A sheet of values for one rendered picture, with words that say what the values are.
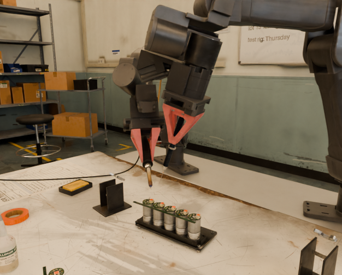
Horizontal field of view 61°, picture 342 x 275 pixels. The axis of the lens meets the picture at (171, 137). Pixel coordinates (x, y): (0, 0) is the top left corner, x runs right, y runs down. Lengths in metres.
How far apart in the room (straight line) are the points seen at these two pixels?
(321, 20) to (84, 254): 0.60
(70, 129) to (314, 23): 3.70
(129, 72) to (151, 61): 0.12
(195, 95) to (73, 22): 5.28
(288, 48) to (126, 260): 2.85
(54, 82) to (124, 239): 3.58
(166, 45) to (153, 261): 0.37
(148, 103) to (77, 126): 3.41
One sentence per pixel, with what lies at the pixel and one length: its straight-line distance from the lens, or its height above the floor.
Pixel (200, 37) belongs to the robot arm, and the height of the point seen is 1.13.
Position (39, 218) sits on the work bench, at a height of 0.75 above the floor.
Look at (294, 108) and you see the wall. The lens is 3.19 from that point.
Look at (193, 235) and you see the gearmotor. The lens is 0.58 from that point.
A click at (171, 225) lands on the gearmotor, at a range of 0.60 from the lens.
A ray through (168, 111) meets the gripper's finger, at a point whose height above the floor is 1.01.
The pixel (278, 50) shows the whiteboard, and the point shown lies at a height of 1.25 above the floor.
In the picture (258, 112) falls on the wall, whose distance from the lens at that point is 3.35.
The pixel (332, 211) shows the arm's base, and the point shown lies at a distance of 0.79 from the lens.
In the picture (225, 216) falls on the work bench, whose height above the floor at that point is 0.75.
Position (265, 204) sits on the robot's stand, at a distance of 0.79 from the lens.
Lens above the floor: 1.09
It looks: 14 degrees down
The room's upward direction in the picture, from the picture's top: straight up
